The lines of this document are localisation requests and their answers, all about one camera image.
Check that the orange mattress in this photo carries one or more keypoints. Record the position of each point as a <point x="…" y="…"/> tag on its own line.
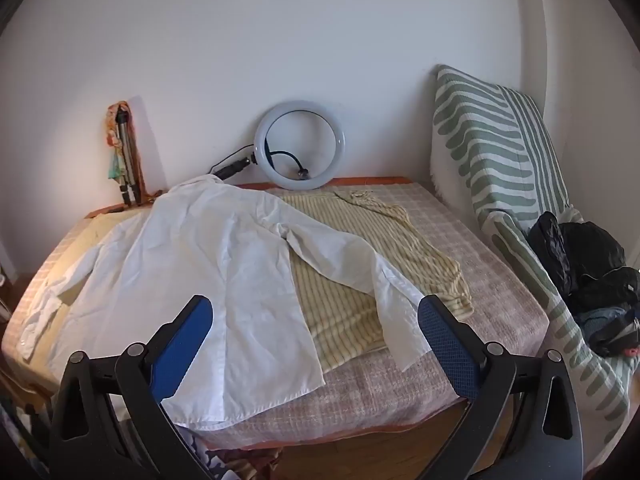
<point x="370" y="180"/>

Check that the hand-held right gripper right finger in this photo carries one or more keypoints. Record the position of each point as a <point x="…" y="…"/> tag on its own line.
<point x="445" y="355"/>

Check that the colourful patterned scarf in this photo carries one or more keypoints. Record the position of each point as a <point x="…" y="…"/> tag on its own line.
<point x="114" y="165"/>

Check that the white board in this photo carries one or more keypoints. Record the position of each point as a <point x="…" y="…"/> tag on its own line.
<point x="150" y="150"/>

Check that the pile of black clothes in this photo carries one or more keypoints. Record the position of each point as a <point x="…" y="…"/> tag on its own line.
<point x="595" y="260"/>

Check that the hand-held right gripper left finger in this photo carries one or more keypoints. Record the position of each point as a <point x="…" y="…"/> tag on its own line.
<point x="187" y="345"/>

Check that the leaf-patterned table cover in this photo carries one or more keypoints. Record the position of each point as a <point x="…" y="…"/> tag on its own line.
<point x="480" y="135"/>

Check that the white shirt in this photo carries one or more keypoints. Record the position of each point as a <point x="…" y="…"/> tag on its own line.
<point x="200" y="260"/>

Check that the yellow striped shirt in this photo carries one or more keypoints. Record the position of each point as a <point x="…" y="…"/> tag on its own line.
<point x="340" y="270"/>

